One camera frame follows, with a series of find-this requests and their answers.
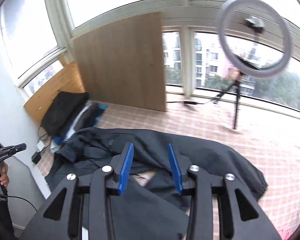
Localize light blue folded garment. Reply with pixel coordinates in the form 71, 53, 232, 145
94, 103, 108, 127

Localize navy folded garment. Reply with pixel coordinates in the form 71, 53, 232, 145
74, 103, 99, 132

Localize black power adapter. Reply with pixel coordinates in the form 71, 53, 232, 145
31, 151, 42, 165

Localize large wooden board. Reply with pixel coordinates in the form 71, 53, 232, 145
73, 12, 166, 112

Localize black folded garment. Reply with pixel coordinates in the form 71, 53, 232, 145
40, 91, 89, 138

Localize pink plaid table cloth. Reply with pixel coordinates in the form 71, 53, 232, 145
36, 93, 300, 240

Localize white ring light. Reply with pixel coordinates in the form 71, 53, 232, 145
216, 0, 294, 79

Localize pine wood panel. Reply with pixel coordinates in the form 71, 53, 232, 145
24, 60, 85, 125

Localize person's left hand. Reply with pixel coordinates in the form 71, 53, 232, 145
0, 162, 10, 187

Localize dark grey trousers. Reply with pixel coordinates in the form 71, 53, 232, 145
45, 127, 268, 239

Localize blue striped shirt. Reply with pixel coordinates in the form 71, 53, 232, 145
52, 120, 76, 145

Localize white power adapter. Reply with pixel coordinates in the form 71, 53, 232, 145
37, 140, 45, 152

